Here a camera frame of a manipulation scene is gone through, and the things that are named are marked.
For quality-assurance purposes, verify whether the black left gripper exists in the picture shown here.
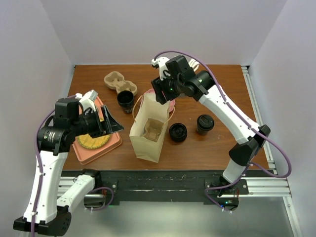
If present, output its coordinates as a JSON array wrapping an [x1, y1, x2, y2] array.
[[71, 104, 124, 138]]

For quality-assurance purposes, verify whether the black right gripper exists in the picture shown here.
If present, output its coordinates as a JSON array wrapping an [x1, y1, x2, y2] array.
[[151, 72, 183, 105]]

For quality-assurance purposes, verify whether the beige paper takeout bag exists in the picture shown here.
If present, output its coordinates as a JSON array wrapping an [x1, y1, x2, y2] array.
[[129, 92, 175, 163]]

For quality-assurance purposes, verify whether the stack of black cups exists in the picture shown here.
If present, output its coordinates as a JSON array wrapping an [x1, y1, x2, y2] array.
[[117, 90, 135, 114]]

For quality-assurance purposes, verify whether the beige cardboard cup carrier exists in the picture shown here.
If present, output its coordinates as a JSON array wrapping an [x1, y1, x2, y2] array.
[[142, 118, 164, 142]]

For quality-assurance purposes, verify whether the black coffee cup lid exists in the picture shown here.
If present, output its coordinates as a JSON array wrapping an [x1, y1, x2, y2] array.
[[197, 114, 215, 131]]

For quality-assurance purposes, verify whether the black takeout coffee cup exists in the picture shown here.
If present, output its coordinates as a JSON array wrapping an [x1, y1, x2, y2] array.
[[197, 124, 213, 136]]

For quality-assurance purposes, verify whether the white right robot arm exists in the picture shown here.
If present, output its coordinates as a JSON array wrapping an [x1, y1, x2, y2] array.
[[151, 55, 271, 194]]

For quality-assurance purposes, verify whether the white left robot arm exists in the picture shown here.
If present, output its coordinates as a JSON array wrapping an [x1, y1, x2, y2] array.
[[13, 96, 124, 237]]

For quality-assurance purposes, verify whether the pink polka dot plate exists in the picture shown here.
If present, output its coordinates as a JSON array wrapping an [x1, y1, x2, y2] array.
[[145, 89, 176, 113]]

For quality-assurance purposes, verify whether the yellow green woven coaster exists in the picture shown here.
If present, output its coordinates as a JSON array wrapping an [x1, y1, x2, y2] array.
[[77, 134, 111, 150]]

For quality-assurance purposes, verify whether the white paper straw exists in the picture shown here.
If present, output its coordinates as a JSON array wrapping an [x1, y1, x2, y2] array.
[[189, 58, 199, 72]]

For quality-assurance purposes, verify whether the salmon pink tray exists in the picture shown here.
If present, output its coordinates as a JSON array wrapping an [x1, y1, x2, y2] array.
[[71, 95, 123, 165]]

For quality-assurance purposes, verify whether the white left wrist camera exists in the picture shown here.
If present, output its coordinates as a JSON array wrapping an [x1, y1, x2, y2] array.
[[75, 90, 98, 114]]

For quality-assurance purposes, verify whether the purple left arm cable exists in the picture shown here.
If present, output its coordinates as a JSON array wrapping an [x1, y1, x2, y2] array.
[[29, 95, 116, 237]]

